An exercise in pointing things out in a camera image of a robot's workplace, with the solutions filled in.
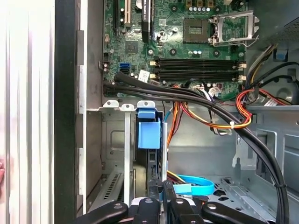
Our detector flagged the black graphics card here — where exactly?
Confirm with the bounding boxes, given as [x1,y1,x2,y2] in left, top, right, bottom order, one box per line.
[140,0,155,44]

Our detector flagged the disk power wire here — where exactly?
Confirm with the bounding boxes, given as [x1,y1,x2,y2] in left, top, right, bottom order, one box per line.
[167,170,187,185]

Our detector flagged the orange red wire loop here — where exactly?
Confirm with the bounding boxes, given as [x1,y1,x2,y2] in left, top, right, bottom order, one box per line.
[181,88,294,137]

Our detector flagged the black expansion slot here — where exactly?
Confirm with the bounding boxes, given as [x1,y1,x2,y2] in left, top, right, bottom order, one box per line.
[113,0,119,36]

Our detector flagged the green motherboard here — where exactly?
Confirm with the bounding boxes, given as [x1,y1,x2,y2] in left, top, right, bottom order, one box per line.
[102,0,248,101]

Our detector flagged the metal socket cover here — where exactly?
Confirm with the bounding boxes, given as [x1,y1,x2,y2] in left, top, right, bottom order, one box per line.
[213,9,260,47]

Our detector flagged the black RAM slot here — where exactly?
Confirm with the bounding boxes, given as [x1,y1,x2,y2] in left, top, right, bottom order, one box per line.
[150,70,247,83]
[150,57,247,70]

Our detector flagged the person's hand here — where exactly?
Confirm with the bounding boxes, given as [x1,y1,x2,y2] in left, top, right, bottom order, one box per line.
[0,161,6,199]

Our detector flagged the yellow black power wires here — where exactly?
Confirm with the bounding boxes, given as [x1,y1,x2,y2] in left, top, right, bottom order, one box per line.
[245,43,280,88]

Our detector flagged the black PC case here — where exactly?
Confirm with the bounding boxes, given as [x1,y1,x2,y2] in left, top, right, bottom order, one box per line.
[55,0,299,224]

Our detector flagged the hard disk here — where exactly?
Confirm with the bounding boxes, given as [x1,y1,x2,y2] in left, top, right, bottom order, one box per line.
[137,106,168,189]

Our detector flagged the locking lever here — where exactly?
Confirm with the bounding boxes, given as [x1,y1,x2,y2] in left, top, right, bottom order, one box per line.
[211,35,260,47]

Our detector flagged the grey power supply unit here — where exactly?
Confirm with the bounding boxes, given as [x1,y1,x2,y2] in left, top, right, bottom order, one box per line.
[247,0,299,45]

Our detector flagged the blue data wire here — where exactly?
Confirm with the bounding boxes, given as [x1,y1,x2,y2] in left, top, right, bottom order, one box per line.
[172,175,215,196]

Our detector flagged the thick black cable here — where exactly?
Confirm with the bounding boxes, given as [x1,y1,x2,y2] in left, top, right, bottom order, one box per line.
[102,71,290,224]
[102,81,290,224]

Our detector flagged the blue board port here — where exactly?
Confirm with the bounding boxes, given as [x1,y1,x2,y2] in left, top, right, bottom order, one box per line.
[119,62,131,75]

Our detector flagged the orange power wire bundle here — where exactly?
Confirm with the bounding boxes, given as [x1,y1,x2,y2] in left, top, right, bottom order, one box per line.
[166,101,182,165]

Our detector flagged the silver drive cage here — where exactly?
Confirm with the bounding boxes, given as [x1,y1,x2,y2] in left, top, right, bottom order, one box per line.
[231,106,299,187]

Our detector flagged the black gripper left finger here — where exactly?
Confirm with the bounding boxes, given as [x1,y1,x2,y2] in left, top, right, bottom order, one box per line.
[74,179,162,224]

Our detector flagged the CPU socket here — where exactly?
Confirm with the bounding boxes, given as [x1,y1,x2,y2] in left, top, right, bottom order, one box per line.
[183,18,209,44]

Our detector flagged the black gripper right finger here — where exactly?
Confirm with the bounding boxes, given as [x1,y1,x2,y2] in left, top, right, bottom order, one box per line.
[163,181,267,224]

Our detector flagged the white expansion slot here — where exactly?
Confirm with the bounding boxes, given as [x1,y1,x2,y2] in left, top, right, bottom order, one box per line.
[124,0,132,28]

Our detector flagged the silver disk bay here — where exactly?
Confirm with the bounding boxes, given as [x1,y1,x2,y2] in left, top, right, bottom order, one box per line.
[86,99,169,210]

